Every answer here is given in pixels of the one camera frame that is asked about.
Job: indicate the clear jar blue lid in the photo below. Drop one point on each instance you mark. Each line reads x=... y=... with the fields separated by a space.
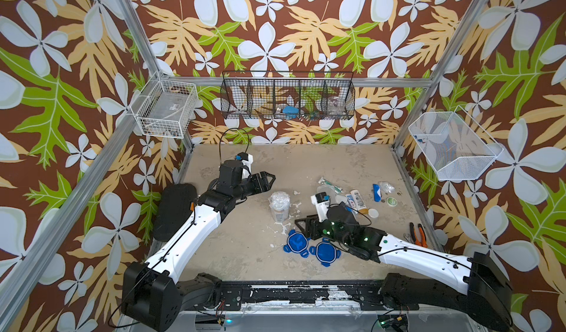
x=280 y=206

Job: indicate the orange handled pliers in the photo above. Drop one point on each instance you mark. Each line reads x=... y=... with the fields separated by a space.
x=417 y=234

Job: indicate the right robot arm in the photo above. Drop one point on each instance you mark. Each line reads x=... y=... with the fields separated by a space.
x=473 y=285

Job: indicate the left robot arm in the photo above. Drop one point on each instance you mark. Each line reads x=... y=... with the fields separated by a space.
x=153 y=293

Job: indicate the white bottle orange cap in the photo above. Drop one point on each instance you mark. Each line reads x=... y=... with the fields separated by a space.
x=359 y=202

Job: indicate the black tool case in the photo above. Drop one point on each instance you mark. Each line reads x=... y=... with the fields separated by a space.
x=174 y=210

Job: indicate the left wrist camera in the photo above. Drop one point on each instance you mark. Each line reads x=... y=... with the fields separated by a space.
x=247 y=160

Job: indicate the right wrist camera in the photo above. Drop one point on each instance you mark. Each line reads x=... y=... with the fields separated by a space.
x=321 y=201

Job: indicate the white round cap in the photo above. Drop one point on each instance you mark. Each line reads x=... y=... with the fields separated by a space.
x=373 y=213

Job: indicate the green white toothpaste packet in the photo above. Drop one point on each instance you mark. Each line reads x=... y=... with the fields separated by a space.
x=337 y=189

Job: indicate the blue object in basket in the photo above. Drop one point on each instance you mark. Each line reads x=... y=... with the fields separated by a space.
x=291 y=112

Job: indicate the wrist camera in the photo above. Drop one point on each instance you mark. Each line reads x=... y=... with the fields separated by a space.
x=247 y=160
x=321 y=201

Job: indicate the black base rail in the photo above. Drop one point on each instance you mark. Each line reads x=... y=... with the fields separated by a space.
x=233 y=295

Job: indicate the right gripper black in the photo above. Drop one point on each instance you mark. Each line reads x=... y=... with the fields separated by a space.
x=311 y=220

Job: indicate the blue small packet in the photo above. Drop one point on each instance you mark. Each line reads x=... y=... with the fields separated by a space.
x=377 y=192

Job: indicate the white mesh basket right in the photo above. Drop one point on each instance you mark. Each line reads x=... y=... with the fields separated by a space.
x=454 y=144

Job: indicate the black wire basket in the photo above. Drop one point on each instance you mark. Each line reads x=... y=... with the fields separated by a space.
x=318 y=95

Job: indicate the white wire basket left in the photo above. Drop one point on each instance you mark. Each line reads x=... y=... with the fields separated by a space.
x=164 y=106

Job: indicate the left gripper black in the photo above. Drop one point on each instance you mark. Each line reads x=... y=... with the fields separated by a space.
x=256 y=179

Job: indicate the green round tin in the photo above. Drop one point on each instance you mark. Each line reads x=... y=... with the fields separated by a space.
x=391 y=201

